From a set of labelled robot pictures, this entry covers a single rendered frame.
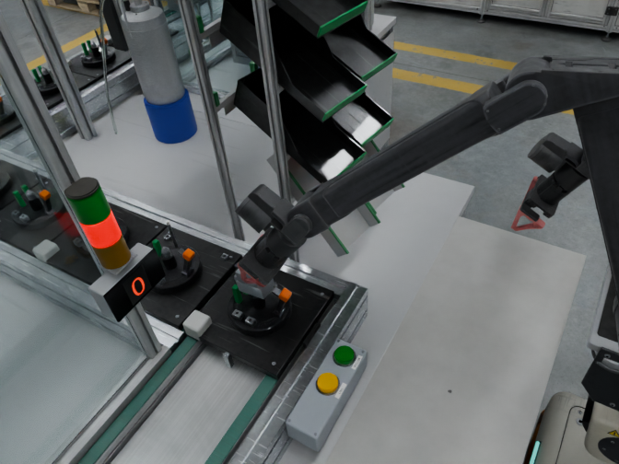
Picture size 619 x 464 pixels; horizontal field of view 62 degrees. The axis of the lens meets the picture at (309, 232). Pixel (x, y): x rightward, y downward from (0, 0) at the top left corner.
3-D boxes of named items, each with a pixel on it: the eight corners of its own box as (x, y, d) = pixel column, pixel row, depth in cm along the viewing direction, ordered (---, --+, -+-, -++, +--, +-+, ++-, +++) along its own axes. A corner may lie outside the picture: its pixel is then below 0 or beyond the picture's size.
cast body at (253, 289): (274, 284, 107) (268, 261, 103) (263, 299, 105) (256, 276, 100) (242, 273, 111) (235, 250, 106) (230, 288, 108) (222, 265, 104)
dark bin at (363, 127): (391, 124, 123) (402, 103, 117) (358, 151, 116) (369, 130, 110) (306, 52, 128) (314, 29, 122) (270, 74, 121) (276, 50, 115)
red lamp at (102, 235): (128, 232, 83) (118, 210, 80) (105, 252, 80) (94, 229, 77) (106, 223, 85) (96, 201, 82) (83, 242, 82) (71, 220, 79)
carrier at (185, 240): (243, 260, 127) (235, 223, 118) (180, 331, 113) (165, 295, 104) (169, 230, 137) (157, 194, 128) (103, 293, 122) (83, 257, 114)
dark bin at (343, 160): (363, 158, 114) (375, 137, 108) (326, 189, 107) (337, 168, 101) (274, 80, 119) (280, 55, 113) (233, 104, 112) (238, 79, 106)
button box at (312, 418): (367, 365, 109) (367, 350, 105) (319, 453, 96) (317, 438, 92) (338, 353, 112) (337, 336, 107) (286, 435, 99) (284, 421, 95)
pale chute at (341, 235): (369, 226, 127) (380, 222, 123) (337, 257, 120) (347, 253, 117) (303, 133, 123) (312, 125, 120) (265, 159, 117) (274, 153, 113)
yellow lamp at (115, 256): (137, 253, 87) (128, 233, 83) (115, 273, 84) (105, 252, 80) (116, 244, 89) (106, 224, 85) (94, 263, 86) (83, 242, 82)
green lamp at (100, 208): (118, 209, 80) (107, 184, 77) (93, 229, 77) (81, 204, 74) (95, 200, 82) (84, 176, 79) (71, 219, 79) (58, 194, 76)
